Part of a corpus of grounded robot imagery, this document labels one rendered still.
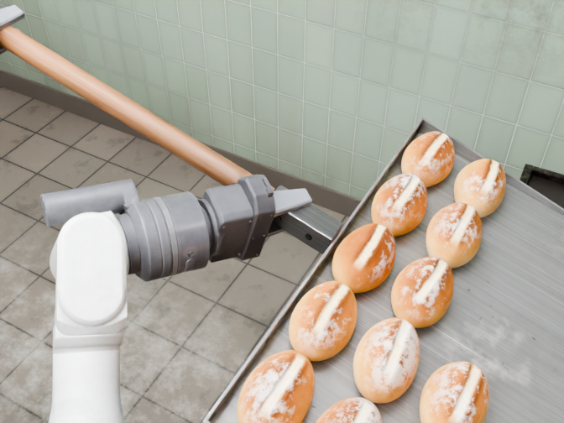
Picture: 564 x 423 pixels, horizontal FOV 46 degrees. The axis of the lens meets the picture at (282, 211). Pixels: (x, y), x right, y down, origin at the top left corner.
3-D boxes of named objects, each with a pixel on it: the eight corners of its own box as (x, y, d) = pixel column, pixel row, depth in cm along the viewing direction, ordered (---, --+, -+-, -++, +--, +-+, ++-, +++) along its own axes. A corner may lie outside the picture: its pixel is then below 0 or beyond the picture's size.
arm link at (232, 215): (262, 277, 80) (167, 301, 75) (232, 216, 85) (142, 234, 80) (286, 213, 71) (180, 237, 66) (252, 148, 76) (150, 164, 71)
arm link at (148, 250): (180, 269, 68) (67, 296, 64) (158, 282, 78) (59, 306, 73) (154, 165, 70) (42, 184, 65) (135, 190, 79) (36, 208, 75)
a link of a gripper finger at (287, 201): (313, 208, 78) (266, 218, 76) (301, 188, 80) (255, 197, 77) (316, 200, 77) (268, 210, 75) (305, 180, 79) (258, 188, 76)
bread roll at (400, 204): (404, 253, 82) (421, 226, 78) (357, 226, 83) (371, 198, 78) (430, 202, 88) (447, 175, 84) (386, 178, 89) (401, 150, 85)
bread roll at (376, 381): (393, 421, 67) (414, 399, 63) (336, 388, 68) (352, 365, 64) (422, 345, 74) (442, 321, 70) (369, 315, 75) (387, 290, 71)
